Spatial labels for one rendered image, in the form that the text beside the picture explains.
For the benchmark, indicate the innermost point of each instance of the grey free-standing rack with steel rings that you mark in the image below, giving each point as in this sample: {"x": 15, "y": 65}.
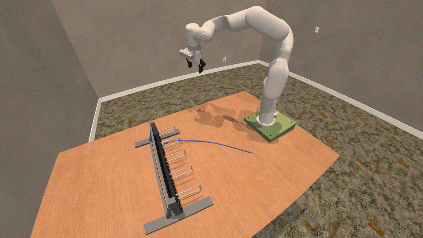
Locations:
{"x": 172, "y": 199}

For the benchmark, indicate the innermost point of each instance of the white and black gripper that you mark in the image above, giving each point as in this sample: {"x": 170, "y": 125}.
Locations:
{"x": 198, "y": 59}

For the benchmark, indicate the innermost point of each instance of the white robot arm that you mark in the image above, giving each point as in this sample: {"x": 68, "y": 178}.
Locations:
{"x": 265, "y": 23}

